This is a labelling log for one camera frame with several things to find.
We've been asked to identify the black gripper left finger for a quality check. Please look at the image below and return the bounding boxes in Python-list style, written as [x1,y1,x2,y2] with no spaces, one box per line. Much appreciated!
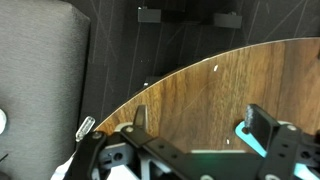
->
[120,104,158,144]

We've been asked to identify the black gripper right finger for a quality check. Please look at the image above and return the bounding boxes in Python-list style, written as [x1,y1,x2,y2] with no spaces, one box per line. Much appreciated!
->
[244,103,281,152]

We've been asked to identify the teal plastic measuring scoop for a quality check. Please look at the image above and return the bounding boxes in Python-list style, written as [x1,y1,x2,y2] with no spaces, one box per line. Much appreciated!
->
[234,120,320,180]

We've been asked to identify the clear plastic tube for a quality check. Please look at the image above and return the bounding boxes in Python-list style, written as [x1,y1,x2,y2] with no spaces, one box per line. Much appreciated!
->
[75,115,96,143]

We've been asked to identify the grey upholstered seat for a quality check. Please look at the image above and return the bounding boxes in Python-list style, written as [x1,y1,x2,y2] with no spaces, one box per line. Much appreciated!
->
[0,0,92,180]

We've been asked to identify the white round knob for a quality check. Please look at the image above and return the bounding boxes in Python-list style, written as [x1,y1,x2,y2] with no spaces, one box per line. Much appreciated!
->
[0,109,8,135]

